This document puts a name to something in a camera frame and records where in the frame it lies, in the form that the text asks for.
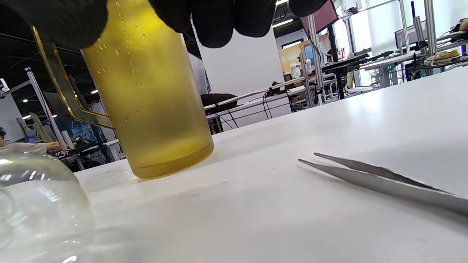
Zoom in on person's right hand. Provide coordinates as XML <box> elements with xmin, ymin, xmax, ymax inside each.
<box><xmin>0</xmin><ymin>0</ymin><xmax>328</xmax><ymax>50</ymax></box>

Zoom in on yellow plastic pitcher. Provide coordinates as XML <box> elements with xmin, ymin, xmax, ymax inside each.
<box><xmin>31</xmin><ymin>0</ymin><xmax>215</xmax><ymax>180</ymax></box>

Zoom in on metal tweezers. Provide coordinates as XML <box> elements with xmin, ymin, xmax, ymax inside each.
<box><xmin>298</xmin><ymin>152</ymin><xmax>468</xmax><ymax>217</ymax></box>

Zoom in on glass teapot with infuser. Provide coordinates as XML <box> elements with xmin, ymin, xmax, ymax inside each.
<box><xmin>0</xmin><ymin>153</ymin><xmax>95</xmax><ymax>263</ymax></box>

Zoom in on black bag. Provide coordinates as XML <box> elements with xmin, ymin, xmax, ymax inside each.
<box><xmin>200</xmin><ymin>93</ymin><xmax>239</xmax><ymax>111</ymax></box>

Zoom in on monitor with pink screen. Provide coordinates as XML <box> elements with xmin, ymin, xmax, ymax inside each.
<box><xmin>300</xmin><ymin>0</ymin><xmax>340</xmax><ymax>35</ymax></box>

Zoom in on canvas sneaker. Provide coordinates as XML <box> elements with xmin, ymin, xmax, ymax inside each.
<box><xmin>423</xmin><ymin>49</ymin><xmax>462</xmax><ymax>67</ymax></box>

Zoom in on aluminium frame post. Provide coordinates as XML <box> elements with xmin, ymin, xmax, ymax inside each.
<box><xmin>306</xmin><ymin>14</ymin><xmax>325</xmax><ymax>107</ymax></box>

